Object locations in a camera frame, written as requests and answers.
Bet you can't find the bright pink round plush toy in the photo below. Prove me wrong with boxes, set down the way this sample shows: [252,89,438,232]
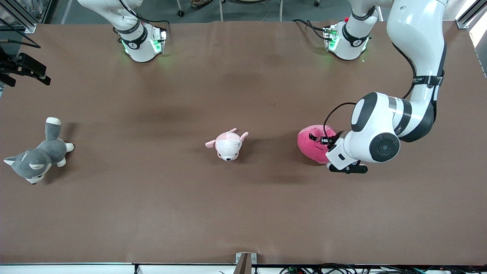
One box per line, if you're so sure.
[298,125,337,165]

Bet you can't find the grey white husky plush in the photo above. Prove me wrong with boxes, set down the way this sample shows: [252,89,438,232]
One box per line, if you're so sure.
[4,117,75,185]

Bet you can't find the pale pink white dog plush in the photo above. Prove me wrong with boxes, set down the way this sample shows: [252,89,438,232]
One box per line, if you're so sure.
[205,128,249,161]

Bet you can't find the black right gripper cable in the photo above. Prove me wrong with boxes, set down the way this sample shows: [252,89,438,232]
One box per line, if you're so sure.
[0,39,41,49]

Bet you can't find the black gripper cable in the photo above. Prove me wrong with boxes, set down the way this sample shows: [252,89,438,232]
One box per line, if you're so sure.
[323,42,419,145]
[0,39,41,49]

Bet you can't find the aluminium frame profile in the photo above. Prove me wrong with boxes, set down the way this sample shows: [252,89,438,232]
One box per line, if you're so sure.
[455,0,487,29]
[0,0,37,33]

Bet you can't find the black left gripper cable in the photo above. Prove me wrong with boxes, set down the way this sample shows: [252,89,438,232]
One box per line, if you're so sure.
[323,42,419,145]

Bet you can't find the black left arm base cable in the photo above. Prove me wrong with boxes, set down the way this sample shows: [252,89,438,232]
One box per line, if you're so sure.
[292,19,328,40]

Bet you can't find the black arm base cable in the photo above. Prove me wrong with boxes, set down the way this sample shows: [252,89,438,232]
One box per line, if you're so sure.
[292,19,328,40]
[112,0,170,42]

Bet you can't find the tangle of black cables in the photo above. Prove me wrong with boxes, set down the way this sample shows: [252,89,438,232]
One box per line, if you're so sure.
[280,263,487,274]

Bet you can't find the black right arm base cable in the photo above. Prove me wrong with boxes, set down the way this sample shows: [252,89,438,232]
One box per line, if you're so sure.
[112,0,170,42]

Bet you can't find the metal bracket on table edge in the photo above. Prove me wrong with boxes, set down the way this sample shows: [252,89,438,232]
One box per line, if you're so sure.
[235,252,257,274]

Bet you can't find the white table edge rail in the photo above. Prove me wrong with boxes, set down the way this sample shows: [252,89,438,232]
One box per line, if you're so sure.
[0,263,236,274]

